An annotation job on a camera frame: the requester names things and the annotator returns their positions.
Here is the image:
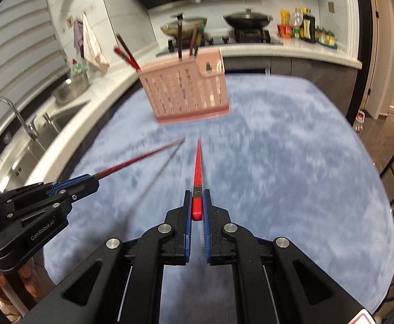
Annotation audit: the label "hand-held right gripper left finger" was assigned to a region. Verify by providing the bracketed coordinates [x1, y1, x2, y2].
[21, 190, 193, 324]

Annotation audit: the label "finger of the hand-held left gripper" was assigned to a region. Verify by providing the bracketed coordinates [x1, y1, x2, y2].
[0, 174, 91, 217]
[1, 177, 100, 223]

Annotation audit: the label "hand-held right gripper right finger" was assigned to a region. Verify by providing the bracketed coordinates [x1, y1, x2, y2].
[202, 189, 370, 324]

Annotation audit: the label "bright red chopstick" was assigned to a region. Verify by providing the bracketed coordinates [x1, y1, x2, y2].
[191, 138, 205, 221]
[113, 46, 138, 71]

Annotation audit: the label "pink perforated utensil basket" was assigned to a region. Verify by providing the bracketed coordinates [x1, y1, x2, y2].
[139, 48, 231, 124]

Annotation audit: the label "green chopstick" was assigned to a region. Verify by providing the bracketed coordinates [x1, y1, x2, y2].
[197, 25, 206, 55]

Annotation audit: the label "person's left hand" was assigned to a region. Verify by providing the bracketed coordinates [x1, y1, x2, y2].
[0, 258, 42, 299]

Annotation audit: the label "stainless steel sink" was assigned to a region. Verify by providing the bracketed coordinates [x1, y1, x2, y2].
[0, 101, 93, 190]

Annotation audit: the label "chrome sink faucet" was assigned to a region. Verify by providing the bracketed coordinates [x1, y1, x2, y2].
[0, 97, 39, 141]

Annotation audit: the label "stainless steel pot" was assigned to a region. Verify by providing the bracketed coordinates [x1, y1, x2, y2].
[51, 77, 91, 105]

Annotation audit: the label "blue-grey plush mat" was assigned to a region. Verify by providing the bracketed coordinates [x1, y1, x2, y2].
[43, 74, 394, 324]

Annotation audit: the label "green dish soap bottle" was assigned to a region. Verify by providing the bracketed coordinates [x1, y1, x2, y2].
[69, 59, 90, 86]

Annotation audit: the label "white stained hanging towel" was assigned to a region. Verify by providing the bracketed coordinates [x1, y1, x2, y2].
[82, 13, 110, 74]

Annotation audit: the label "white window blinds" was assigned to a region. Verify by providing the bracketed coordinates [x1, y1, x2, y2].
[0, 0, 73, 134]

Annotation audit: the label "purple hanging cloth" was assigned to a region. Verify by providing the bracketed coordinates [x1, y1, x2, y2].
[73, 18, 85, 58]

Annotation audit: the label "plastic bottle with red cap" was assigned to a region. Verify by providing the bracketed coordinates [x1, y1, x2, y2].
[352, 110, 367, 136]

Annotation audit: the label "black gas stove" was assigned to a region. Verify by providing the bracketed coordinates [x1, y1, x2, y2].
[168, 29, 284, 46]

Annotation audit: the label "steel wok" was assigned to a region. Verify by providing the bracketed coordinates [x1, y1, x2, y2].
[160, 15, 208, 38]

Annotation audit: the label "black frying pan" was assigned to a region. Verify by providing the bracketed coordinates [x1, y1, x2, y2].
[223, 8, 274, 29]

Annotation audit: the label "red instant noodle cup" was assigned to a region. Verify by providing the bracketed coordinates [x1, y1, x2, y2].
[277, 23, 294, 39]

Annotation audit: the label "dark soy sauce bottle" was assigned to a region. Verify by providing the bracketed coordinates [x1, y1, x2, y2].
[300, 8, 317, 44]

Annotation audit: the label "row of small seasoning jars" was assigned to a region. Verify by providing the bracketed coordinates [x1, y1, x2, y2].
[315, 27, 338, 48]

